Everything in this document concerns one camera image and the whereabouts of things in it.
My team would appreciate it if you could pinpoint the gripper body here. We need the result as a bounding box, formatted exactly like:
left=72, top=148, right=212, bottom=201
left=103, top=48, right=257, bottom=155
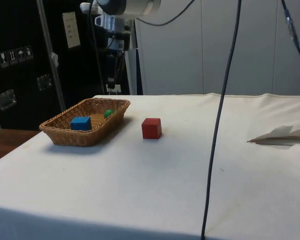
left=106, top=29, right=132, bottom=52

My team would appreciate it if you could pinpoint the blue cube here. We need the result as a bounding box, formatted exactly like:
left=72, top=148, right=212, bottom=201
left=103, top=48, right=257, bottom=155
left=70, top=115, right=92, bottom=132

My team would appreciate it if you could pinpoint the wicker basket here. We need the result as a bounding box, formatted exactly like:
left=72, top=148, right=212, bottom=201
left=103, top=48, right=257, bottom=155
left=38, top=97, right=132, bottom=148

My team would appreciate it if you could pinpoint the pale locker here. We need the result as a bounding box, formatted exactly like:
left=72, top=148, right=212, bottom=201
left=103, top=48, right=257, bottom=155
left=200, top=0, right=276, bottom=96
left=134, top=0, right=204, bottom=96
left=272, top=0, right=300, bottom=96

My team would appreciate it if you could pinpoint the red cube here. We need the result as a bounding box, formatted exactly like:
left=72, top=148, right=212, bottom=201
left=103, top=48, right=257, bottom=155
left=141, top=117, right=163, bottom=140

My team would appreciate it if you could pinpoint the black cabinet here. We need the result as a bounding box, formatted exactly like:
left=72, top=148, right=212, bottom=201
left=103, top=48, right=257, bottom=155
left=0, top=0, right=137, bottom=131

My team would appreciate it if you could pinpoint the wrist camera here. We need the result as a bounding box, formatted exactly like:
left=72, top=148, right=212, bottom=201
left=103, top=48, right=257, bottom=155
left=94, top=14, right=118, bottom=33

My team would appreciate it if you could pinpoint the black cable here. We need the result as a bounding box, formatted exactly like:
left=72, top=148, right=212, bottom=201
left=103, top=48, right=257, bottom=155
left=136, top=0, right=195, bottom=27
left=200, top=0, right=242, bottom=240
left=88, top=0, right=105, bottom=95
left=280, top=0, right=300, bottom=71

